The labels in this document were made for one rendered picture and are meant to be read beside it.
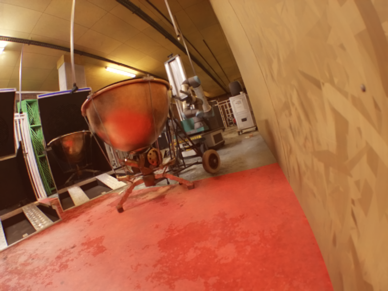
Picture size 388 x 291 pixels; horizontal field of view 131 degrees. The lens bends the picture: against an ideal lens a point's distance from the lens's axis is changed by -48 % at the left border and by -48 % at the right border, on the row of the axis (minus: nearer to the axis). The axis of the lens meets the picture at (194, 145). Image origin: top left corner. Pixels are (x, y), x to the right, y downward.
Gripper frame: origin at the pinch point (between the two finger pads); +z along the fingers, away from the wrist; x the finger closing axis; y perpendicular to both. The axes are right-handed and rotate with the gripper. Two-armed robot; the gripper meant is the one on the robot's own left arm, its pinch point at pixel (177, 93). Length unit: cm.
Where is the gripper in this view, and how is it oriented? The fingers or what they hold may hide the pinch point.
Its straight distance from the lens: 168.8
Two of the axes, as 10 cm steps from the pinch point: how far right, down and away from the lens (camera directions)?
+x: 7.0, -1.6, -7.0
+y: -0.3, -9.8, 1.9
